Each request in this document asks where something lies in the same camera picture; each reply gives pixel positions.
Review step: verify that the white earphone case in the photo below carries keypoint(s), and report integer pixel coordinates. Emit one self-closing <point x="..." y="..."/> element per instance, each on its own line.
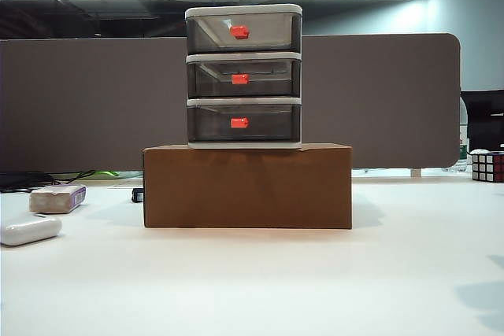
<point x="31" y="230"/>

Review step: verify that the smoky drawer with inner divider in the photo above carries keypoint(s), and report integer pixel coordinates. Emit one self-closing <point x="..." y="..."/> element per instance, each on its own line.
<point x="275" y="80"/>

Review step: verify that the brown cardboard box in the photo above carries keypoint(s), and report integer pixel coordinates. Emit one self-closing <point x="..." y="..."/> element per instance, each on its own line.
<point x="248" y="186"/>

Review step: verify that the small black clip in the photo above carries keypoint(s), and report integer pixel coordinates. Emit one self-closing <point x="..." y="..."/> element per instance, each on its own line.
<point x="138" y="195"/>

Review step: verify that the green object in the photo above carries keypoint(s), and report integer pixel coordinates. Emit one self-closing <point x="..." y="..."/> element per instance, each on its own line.
<point x="105" y="174"/>

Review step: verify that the grey desk partition panel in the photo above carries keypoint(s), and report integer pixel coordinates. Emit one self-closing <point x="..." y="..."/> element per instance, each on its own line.
<point x="98" y="108"/>

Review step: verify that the white tissue pack purple label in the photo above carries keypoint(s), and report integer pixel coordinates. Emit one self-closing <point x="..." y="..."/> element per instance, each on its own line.
<point x="55" y="199"/>

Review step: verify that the clear water bottle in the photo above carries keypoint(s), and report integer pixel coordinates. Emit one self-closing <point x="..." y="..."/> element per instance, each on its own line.
<point x="463" y="135"/>

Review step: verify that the small white object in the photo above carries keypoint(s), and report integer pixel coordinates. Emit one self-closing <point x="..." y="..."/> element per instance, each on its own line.
<point x="479" y="151"/>

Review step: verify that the black rubik's cube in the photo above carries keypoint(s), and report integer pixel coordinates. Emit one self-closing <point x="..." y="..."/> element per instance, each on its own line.
<point x="488" y="167"/>

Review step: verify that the white plastic drawer cabinet frame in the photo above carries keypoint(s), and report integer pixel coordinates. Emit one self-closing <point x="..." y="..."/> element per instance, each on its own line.
<point x="244" y="8"/>

